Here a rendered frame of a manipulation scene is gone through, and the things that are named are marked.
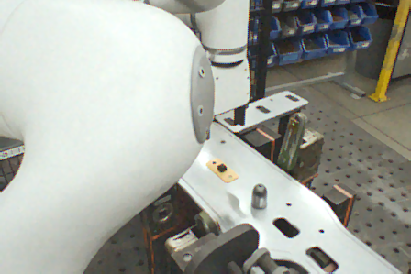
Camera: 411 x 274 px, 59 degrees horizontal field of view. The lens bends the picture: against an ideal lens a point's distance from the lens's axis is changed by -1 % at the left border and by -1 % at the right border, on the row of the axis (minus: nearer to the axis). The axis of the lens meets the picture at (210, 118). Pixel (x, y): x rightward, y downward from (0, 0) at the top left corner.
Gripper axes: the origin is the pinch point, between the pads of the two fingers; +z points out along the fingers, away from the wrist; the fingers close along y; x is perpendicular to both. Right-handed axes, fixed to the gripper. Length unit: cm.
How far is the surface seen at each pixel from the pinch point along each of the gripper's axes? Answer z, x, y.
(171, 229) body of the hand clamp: 18.7, -3.0, -15.2
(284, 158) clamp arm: 11.1, -5.9, 14.1
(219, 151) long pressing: 11.9, 5.9, 3.9
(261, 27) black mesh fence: 4, 56, 62
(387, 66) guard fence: 80, 94, 244
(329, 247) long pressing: 11.8, -28.4, 3.0
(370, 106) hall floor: 112, 91, 228
